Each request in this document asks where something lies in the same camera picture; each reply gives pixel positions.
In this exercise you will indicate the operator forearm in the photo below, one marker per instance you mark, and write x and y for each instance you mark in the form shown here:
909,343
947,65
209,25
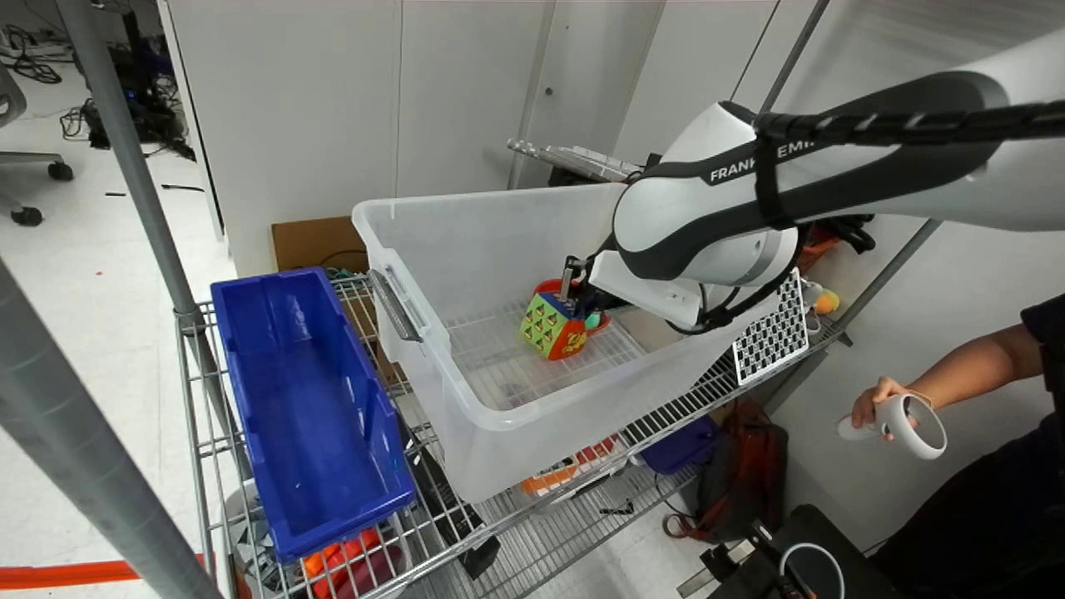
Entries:
979,368

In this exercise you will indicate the orange toy under shelf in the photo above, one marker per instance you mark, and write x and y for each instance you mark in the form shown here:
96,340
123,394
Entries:
349,568

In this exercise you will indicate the brown cardboard box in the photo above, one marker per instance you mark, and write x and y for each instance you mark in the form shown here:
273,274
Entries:
330,245

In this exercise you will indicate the metal frame pole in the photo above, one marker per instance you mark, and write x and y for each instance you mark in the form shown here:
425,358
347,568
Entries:
115,114

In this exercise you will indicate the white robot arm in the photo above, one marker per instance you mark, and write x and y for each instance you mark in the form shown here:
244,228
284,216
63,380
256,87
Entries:
715,223

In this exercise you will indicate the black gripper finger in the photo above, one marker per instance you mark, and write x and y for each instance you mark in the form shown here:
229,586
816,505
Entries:
569,286

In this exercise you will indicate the clear plastic storage bin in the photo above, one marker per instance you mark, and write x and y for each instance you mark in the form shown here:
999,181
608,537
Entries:
455,282

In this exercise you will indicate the white VR controller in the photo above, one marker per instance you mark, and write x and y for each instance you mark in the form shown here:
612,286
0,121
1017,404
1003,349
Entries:
904,421

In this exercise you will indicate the wire metal shelf rack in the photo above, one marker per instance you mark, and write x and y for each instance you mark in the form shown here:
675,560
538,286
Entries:
438,527

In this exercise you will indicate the blue plastic bin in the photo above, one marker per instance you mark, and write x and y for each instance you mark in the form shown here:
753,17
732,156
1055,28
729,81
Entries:
320,431

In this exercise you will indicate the diagonal metal frame beam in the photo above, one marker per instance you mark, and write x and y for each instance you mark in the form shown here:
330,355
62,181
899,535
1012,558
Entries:
57,424

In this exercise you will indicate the colourful toy cube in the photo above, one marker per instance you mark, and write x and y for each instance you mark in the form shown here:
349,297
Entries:
549,327

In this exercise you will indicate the operator hand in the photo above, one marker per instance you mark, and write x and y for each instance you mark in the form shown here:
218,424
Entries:
884,390

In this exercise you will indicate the white perforated plate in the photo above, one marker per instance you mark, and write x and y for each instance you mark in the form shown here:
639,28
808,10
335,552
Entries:
775,337

